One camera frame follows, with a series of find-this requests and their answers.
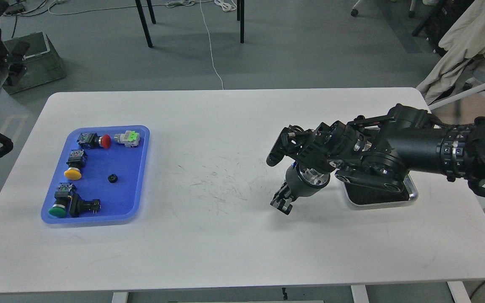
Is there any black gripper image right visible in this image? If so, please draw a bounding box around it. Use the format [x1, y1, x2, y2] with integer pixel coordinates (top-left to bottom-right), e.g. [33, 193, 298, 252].
[271, 164, 331, 215]

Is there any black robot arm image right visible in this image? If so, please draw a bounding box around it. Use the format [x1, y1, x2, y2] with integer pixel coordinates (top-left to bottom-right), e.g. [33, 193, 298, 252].
[267, 104, 485, 215]

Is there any silver metal tray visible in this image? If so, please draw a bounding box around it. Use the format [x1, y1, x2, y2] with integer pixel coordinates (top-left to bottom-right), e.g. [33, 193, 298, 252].
[343, 175, 419, 210]

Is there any blue plastic tray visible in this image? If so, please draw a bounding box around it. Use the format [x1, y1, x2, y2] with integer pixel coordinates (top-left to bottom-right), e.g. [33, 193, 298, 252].
[40, 125, 150, 226]

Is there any grey plastic crate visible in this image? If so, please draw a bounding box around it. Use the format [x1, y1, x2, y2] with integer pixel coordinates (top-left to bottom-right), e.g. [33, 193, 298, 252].
[3, 32, 67, 94]

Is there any grey green connector block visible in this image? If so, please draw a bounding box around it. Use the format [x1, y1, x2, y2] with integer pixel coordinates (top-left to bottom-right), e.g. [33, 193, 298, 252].
[113, 130, 141, 148]

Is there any black table leg front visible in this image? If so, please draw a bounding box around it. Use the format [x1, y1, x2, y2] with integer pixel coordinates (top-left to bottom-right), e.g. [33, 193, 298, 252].
[135, 0, 153, 48]

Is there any black table leg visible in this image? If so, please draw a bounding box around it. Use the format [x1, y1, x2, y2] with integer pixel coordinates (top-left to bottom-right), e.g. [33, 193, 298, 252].
[236, 0, 245, 44]
[146, 0, 157, 24]
[135, 0, 153, 48]

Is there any black table leg rear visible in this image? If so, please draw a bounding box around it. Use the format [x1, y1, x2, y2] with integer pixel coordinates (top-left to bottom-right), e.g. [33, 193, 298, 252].
[146, 0, 157, 24]

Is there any black table leg right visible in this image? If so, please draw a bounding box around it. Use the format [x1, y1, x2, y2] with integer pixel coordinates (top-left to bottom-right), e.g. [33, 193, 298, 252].
[236, 0, 245, 44]

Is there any beige cloth on chair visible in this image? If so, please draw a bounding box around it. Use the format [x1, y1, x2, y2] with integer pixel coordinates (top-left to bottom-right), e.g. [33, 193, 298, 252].
[416, 0, 485, 105]

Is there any red push button switch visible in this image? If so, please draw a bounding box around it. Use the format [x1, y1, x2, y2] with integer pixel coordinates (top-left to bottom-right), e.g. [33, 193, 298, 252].
[76, 133, 112, 149]

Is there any yellow push button switch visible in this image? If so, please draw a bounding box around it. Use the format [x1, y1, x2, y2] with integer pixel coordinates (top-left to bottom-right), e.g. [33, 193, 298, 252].
[64, 149, 88, 181]

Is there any green push button switch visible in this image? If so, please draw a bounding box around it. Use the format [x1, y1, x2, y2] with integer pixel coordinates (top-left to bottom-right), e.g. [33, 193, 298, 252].
[48, 183, 76, 218]

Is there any black switch module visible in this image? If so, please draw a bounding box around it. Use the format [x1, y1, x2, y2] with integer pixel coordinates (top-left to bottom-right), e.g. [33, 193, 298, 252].
[69, 194, 101, 218]

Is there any white cable on floor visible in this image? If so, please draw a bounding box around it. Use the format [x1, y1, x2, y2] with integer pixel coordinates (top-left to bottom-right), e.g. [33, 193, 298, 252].
[200, 0, 225, 90]

